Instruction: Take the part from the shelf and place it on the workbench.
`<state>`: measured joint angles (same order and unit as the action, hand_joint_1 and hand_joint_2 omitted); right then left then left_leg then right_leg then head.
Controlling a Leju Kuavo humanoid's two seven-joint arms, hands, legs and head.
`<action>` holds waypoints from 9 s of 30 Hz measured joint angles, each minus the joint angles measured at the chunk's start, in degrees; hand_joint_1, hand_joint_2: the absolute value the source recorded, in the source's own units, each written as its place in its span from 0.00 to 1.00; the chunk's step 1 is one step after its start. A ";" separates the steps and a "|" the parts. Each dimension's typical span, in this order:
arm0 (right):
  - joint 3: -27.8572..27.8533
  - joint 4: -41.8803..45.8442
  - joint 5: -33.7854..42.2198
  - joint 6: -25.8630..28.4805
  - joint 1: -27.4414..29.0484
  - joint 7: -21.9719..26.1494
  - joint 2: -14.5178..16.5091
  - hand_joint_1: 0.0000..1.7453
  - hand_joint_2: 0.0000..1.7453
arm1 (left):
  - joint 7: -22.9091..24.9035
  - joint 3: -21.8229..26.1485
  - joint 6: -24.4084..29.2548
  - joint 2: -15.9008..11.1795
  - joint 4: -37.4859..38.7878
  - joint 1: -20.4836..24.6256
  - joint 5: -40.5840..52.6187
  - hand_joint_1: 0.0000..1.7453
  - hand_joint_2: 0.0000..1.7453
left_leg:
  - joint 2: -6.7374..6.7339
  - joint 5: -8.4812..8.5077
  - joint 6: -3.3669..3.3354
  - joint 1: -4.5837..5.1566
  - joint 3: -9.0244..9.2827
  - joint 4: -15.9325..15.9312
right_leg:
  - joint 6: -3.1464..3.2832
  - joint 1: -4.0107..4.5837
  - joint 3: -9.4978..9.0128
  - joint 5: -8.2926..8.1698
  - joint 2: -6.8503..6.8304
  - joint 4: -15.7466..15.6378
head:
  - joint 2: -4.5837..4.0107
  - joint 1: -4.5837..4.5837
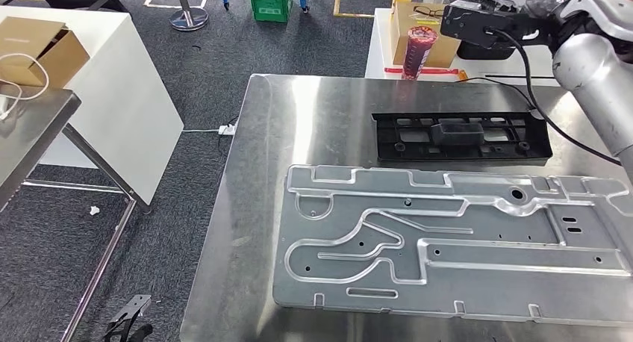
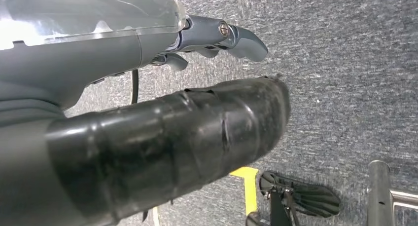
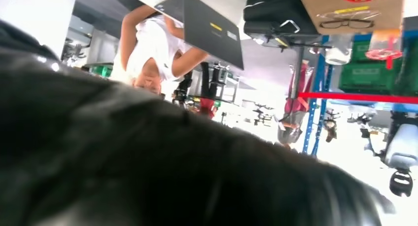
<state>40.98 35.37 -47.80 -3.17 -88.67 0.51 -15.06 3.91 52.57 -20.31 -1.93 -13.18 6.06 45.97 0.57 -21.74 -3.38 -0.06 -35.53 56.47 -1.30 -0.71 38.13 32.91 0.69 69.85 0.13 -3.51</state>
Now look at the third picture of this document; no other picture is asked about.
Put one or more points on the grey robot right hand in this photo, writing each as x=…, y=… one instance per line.
x=163, y=169

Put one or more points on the blue metal shelf rack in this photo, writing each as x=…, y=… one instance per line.
x=308, y=136

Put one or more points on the black background robot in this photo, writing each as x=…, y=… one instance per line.
x=207, y=84

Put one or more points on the person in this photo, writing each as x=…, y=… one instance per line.
x=294, y=106
x=153, y=44

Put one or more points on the dark grey box with labels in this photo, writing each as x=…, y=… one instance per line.
x=209, y=38

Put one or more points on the black bag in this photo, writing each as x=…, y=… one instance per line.
x=277, y=8

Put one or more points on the red barrier belt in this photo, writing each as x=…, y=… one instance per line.
x=359, y=97

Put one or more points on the clear plastic jar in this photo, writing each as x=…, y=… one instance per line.
x=338, y=54

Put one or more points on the black eyeglasses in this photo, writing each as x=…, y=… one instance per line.
x=330, y=23

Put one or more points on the cardboard box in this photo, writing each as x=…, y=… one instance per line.
x=313, y=2

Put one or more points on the green plastic crate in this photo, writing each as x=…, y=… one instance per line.
x=369, y=77
x=359, y=51

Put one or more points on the jar with red lid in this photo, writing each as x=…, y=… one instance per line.
x=383, y=54

